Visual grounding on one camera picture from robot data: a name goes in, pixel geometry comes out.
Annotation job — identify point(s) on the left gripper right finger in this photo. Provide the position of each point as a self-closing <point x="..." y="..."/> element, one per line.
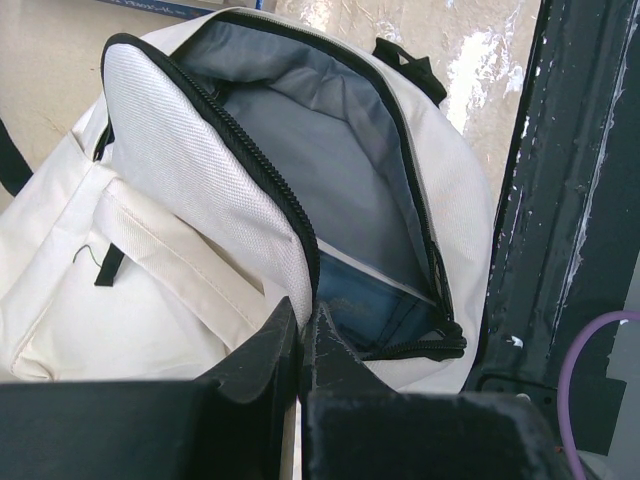
<point x="355" y="427"/>

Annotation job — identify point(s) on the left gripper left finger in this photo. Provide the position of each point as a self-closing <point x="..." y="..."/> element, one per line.
<point x="236" y="421"/>

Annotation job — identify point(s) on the dark cover book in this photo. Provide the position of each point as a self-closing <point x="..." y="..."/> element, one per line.
<point x="371" y="310"/>

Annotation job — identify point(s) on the beige canvas backpack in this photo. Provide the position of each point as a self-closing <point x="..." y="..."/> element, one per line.
<point x="190" y="200"/>

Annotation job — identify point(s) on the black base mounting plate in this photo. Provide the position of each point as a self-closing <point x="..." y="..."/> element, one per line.
<point x="567" y="230"/>

